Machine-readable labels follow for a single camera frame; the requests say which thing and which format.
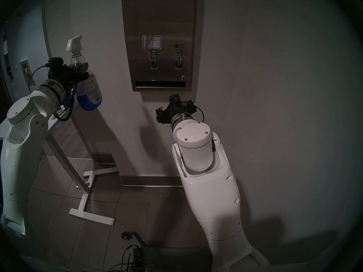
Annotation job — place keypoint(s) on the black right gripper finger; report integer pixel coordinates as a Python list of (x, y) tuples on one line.
[(160, 119), (159, 110)]

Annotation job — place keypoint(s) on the black box with red light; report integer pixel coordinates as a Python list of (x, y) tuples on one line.
[(137, 257)]

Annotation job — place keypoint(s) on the white blue-edged dispenser sticker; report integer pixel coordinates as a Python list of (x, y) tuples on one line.
[(151, 42)]

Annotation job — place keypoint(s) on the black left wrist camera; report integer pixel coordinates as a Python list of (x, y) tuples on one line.
[(55, 66)]

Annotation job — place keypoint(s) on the stainless steel wall dispenser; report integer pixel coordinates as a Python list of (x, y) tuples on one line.
[(170, 25)]

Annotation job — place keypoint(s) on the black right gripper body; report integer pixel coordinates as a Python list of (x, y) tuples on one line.
[(170, 115)]

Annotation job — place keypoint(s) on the blue cleaner spray bottle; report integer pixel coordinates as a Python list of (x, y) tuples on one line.
[(90, 93)]

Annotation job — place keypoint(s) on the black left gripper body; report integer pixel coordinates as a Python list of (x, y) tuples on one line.
[(67, 76)]

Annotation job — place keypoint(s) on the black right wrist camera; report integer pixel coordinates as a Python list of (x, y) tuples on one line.
[(175, 100)]

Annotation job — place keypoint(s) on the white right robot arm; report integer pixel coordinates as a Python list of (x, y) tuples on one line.
[(212, 195)]

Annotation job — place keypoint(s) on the chrome dispenser lever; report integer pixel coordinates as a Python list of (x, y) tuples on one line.
[(153, 59), (179, 59)]

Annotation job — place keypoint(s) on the white wall switch box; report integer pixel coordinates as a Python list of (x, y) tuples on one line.
[(25, 73)]

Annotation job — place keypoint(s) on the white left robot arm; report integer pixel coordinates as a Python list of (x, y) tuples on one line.
[(17, 161)]

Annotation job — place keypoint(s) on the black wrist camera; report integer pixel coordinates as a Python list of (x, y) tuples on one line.
[(55, 66), (175, 100)]

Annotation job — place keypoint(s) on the grey robot base platform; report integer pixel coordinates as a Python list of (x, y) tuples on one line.
[(175, 260)]

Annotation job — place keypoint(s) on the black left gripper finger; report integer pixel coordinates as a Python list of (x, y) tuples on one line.
[(82, 76), (84, 67)]

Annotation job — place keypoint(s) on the black star knob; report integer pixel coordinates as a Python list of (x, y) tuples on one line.
[(126, 235)]

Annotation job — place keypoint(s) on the small free label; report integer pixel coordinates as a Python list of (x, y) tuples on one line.
[(179, 46)]

